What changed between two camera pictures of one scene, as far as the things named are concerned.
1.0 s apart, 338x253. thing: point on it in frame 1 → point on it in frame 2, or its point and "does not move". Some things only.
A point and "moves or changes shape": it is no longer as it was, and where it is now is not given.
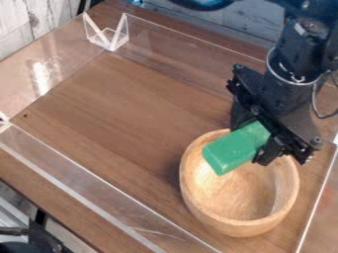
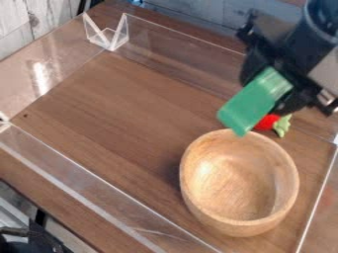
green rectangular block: x=236 y=147 moves or changes shape
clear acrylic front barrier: x=137 y=223 does not move
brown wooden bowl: x=245 y=203 does not move
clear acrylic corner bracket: x=109 y=39 does not move
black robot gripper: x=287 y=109 → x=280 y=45
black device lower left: x=42 y=242 does not move
